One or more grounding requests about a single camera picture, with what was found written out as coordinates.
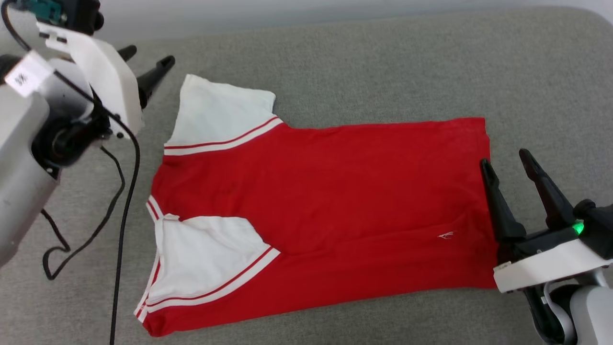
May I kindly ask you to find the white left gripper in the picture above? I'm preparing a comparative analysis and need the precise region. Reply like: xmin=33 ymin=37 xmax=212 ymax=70
xmin=37 ymin=21 xmax=176 ymax=139

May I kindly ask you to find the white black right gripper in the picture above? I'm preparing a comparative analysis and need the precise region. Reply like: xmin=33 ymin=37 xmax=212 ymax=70
xmin=479 ymin=148 xmax=613 ymax=294

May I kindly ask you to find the red and white t-shirt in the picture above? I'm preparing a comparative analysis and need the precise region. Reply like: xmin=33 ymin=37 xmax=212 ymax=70
xmin=134 ymin=73 xmax=501 ymax=337

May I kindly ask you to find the white paper label tag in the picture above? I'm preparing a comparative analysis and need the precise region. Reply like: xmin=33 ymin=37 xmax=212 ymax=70
xmin=4 ymin=50 xmax=55 ymax=98

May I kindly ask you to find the short black sheathed cable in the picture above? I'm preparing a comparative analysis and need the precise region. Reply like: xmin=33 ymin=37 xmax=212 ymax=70
xmin=523 ymin=286 xmax=568 ymax=345

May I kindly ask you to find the thin looped black cable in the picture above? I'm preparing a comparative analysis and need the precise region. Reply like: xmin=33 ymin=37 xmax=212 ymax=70
xmin=41 ymin=146 xmax=126 ymax=281

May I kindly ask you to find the thick black cable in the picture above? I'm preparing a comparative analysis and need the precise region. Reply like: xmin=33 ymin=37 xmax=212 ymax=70
xmin=0 ymin=0 xmax=141 ymax=345

